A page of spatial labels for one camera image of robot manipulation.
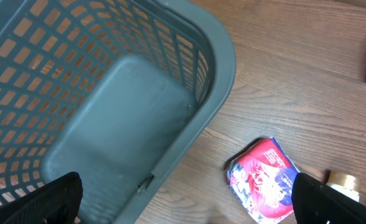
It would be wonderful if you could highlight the red purple pad pack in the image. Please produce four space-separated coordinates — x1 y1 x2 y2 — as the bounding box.
224 137 299 224

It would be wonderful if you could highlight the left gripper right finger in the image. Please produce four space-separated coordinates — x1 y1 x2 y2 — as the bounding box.
292 172 366 224

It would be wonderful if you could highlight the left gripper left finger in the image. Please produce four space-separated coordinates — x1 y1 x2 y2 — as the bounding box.
0 172 83 224

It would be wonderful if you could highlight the white tube gold cap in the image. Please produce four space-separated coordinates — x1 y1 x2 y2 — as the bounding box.
327 170 362 202

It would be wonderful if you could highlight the grey plastic basket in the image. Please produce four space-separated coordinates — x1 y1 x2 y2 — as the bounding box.
0 0 235 223

